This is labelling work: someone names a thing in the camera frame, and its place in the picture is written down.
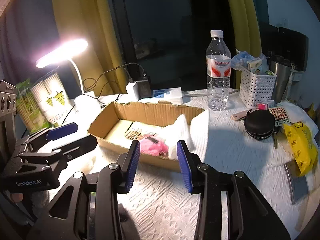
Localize white paper towel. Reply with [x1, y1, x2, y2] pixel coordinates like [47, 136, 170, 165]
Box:
[158, 114, 195, 160]

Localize pink plush toy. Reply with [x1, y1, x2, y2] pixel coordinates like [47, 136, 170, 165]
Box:
[139, 136, 169, 157]

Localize person's hand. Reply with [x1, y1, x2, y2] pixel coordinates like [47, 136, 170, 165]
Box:
[10, 193, 23, 203]

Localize green paper cup pack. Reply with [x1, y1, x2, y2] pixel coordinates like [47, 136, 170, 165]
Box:
[16, 79, 51, 133]

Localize white desk lamp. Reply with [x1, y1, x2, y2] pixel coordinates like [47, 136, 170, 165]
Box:
[35, 38, 100, 113]

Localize brown cardboard box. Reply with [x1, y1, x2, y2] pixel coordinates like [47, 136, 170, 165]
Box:
[88, 102, 209, 172]

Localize white textured table cloth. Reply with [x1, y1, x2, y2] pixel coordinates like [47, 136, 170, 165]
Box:
[37, 88, 320, 240]

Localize white charger plug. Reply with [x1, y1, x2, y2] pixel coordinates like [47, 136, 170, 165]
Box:
[126, 81, 139, 102]

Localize white power strip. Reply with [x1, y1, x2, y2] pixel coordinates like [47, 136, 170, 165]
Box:
[139, 87, 183, 105]

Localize black round zip case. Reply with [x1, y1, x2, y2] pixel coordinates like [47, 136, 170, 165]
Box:
[244, 109, 275, 140]

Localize white perforated basket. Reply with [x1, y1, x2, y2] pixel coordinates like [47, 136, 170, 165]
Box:
[239, 67, 277, 108]

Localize checkered card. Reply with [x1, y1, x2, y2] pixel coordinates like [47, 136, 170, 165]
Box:
[268, 107, 291, 127]

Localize grey notebook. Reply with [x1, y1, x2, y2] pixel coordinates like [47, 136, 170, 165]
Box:
[284, 160, 309, 205]

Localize clear water bottle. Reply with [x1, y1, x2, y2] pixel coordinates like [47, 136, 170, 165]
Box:
[206, 30, 231, 111]

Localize yellow plastic bag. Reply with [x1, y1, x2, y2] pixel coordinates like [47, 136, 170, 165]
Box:
[283, 121, 318, 177]

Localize yellow curtain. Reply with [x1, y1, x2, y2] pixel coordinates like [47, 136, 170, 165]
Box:
[52, 0, 127, 95]

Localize steel thermos cup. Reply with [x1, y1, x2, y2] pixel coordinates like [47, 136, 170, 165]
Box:
[270, 61, 293, 103]

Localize black lamp cable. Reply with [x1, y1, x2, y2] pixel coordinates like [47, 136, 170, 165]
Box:
[60, 62, 147, 126]

